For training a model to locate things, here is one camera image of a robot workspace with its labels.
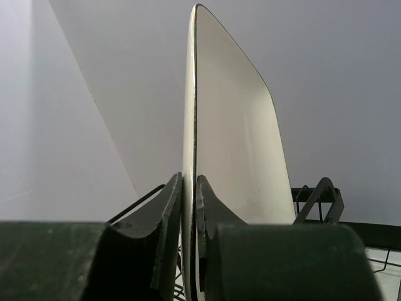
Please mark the white rectangular plate black rim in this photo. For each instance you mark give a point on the white rectangular plate black rim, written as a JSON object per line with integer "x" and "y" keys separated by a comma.
{"x": 231, "y": 136}

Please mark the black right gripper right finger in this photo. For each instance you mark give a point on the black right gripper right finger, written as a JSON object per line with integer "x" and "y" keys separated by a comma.
{"x": 240, "y": 261}

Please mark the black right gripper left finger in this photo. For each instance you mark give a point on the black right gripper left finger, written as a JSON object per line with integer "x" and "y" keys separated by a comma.
{"x": 131, "y": 257}

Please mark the black wire dish rack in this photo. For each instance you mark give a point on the black wire dish rack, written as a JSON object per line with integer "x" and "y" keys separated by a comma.
{"x": 382, "y": 241}

